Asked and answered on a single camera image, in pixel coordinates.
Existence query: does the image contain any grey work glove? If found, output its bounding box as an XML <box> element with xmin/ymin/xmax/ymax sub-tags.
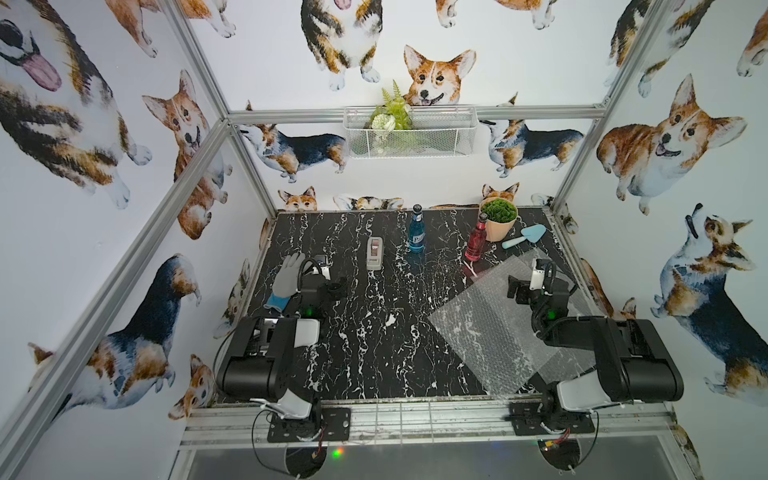
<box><xmin>264</xmin><ymin>253</ymin><xmax>306</xmax><ymax>312</ymax></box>

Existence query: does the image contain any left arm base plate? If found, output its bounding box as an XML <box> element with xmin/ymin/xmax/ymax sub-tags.
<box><xmin>267</xmin><ymin>407</ymin><xmax>352</xmax><ymax>443</ymax></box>

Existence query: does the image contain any bubble wrap sheet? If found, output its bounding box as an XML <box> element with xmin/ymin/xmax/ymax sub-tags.
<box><xmin>429</xmin><ymin>249</ymin><xmax>591</xmax><ymax>397</ymax></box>
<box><xmin>515</xmin><ymin>248</ymin><xmax>595</xmax><ymax>391</ymax></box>

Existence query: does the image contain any teal garden trowel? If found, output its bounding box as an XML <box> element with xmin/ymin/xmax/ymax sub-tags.
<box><xmin>501</xmin><ymin>224</ymin><xmax>547</xmax><ymax>249</ymax></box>

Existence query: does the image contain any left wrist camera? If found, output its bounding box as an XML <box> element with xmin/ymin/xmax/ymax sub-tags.
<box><xmin>312</xmin><ymin>254</ymin><xmax>331</xmax><ymax>280</ymax></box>

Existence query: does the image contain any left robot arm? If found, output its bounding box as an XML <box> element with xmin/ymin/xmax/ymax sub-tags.
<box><xmin>216</xmin><ymin>273</ymin><xmax>351</xmax><ymax>444</ymax></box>

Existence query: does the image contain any aluminium front rail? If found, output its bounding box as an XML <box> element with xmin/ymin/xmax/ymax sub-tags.
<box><xmin>178</xmin><ymin>395</ymin><xmax>676</xmax><ymax>451</ymax></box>

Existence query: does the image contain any white wire wall basket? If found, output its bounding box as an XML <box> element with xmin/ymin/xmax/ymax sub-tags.
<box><xmin>343</xmin><ymin>106</ymin><xmax>479</xmax><ymax>158</ymax></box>

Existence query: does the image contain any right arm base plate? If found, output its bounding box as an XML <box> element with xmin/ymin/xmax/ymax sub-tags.
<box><xmin>504</xmin><ymin>402</ymin><xmax>596</xmax><ymax>436</ymax></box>

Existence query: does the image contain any grey tape dispenser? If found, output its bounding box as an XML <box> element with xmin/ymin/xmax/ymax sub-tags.
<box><xmin>366</xmin><ymin>237</ymin><xmax>383</xmax><ymax>271</ymax></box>

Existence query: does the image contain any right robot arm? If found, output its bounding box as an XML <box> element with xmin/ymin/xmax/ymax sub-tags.
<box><xmin>505</xmin><ymin>271</ymin><xmax>684</xmax><ymax>436</ymax></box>

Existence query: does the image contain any artificial fern with flower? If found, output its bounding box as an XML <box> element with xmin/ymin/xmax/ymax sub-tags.
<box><xmin>368</xmin><ymin>81</ymin><xmax>413</xmax><ymax>153</ymax></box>

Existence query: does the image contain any red wine bottle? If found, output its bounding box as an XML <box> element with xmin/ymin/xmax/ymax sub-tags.
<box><xmin>464</xmin><ymin>212</ymin><xmax>487</xmax><ymax>262</ymax></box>

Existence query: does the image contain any blue wine bottle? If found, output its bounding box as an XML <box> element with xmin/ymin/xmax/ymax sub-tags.
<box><xmin>408</xmin><ymin>204</ymin><xmax>426</xmax><ymax>253</ymax></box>

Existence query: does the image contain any potted green plant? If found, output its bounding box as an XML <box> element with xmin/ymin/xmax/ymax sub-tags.
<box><xmin>480</xmin><ymin>198</ymin><xmax>519</xmax><ymax>242</ymax></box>

